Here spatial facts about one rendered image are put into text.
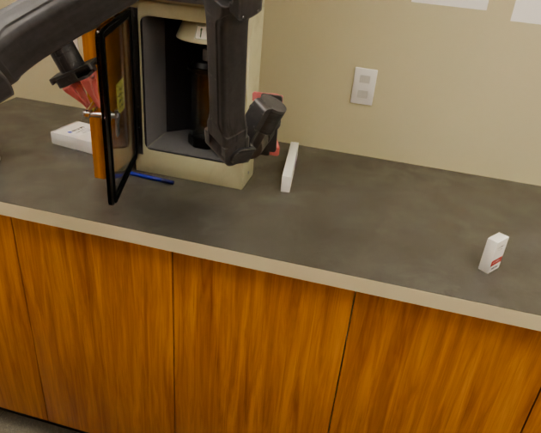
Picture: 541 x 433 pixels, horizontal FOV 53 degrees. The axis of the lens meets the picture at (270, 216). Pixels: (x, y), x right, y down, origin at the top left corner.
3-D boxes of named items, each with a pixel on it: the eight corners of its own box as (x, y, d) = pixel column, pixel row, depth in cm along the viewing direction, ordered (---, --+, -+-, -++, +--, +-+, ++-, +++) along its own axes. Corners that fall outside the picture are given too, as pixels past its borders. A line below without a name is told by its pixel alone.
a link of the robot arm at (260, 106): (203, 137, 106) (228, 165, 103) (227, 88, 100) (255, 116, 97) (243, 133, 115) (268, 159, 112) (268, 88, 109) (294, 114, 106)
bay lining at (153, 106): (179, 120, 172) (179, 3, 155) (257, 133, 167) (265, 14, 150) (144, 147, 151) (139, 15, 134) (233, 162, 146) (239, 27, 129)
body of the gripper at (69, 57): (62, 80, 123) (44, 49, 120) (101, 64, 122) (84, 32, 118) (52, 88, 118) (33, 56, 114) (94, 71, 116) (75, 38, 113)
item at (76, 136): (77, 131, 177) (76, 120, 175) (118, 142, 172) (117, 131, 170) (51, 143, 167) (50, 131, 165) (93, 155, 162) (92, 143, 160)
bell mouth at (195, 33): (191, 27, 151) (191, 7, 149) (251, 36, 148) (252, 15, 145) (164, 39, 136) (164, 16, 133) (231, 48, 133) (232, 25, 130)
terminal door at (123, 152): (137, 156, 151) (130, 6, 132) (112, 208, 125) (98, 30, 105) (134, 156, 151) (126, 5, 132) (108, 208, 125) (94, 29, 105)
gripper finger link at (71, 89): (87, 109, 127) (65, 72, 123) (113, 98, 126) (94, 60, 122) (78, 118, 121) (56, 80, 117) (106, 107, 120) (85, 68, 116)
